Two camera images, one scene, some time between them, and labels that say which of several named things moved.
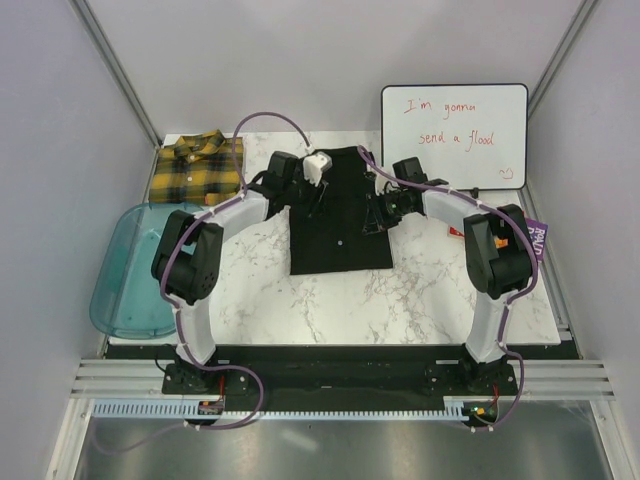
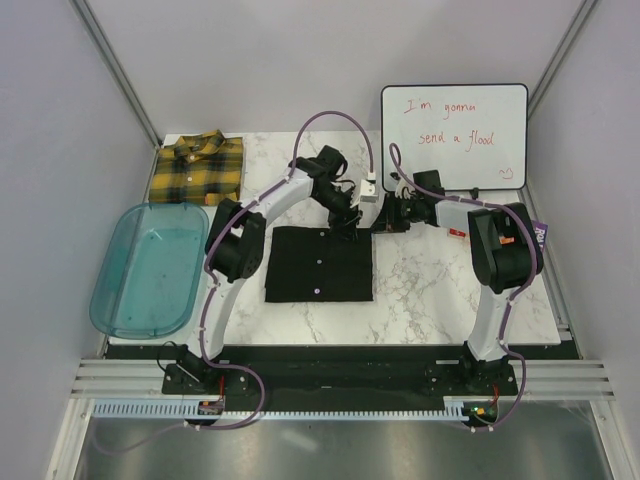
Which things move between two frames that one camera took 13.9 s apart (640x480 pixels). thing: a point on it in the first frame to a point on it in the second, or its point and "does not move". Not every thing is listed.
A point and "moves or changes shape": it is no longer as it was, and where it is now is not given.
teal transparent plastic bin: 126,299 does not move
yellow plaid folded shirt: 198,169 does not move
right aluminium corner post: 560,53 does not move
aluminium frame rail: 144,380 does not move
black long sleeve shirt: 333,238 moves or changes shape
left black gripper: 315,196 to 345,228
